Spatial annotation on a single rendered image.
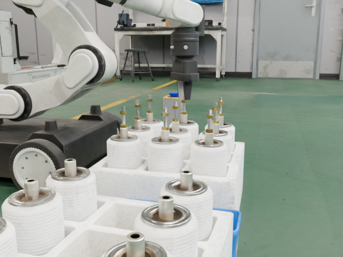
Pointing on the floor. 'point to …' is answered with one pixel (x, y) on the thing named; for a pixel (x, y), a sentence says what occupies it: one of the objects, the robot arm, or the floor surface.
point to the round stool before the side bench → (138, 63)
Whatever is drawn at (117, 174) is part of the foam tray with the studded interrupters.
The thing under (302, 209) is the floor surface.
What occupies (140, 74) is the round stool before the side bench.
